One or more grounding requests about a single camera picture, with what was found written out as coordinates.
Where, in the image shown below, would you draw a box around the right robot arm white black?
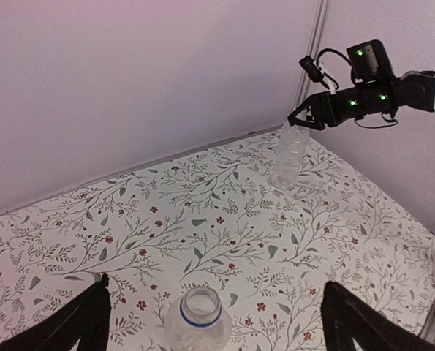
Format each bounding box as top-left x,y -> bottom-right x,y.
287,39 -> 435,131

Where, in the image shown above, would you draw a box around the right aluminium corner post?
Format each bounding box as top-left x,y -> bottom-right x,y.
293,0 -> 331,109

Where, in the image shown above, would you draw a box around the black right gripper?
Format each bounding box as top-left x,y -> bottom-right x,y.
287,91 -> 360,130

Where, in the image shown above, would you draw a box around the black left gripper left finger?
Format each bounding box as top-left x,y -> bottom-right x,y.
0,273 -> 111,351

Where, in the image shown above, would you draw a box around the clear bottle white cap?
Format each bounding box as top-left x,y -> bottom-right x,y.
271,122 -> 309,190

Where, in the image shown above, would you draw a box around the Pepsi bottle blue label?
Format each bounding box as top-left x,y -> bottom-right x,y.
164,286 -> 232,350

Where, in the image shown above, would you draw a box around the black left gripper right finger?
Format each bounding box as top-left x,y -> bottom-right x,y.
321,282 -> 435,350

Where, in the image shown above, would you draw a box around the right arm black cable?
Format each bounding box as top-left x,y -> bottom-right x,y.
316,48 -> 352,69

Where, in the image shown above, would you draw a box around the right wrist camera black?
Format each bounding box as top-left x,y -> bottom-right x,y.
299,56 -> 339,94

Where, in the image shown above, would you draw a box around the floral patterned table mat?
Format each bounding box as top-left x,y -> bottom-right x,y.
0,132 -> 435,350

